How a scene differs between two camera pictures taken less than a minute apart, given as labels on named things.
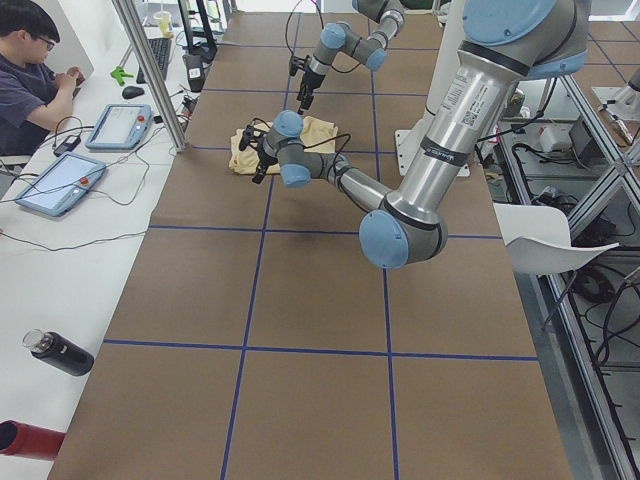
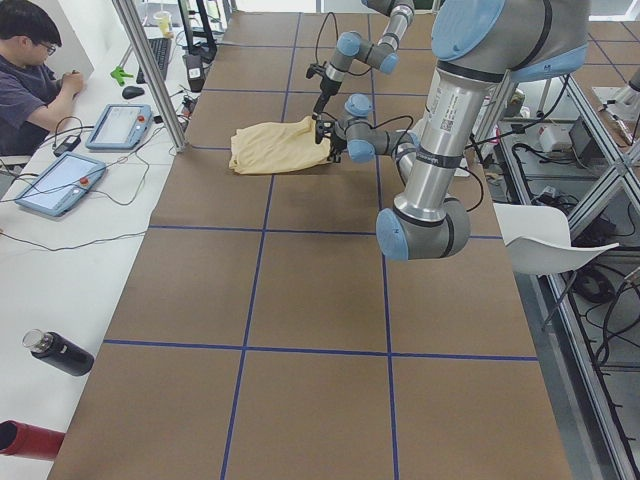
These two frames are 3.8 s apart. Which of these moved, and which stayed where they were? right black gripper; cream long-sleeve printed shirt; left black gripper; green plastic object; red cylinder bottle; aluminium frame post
Moved: right black gripper; left black gripper
Stayed: red cylinder bottle; cream long-sleeve printed shirt; aluminium frame post; green plastic object
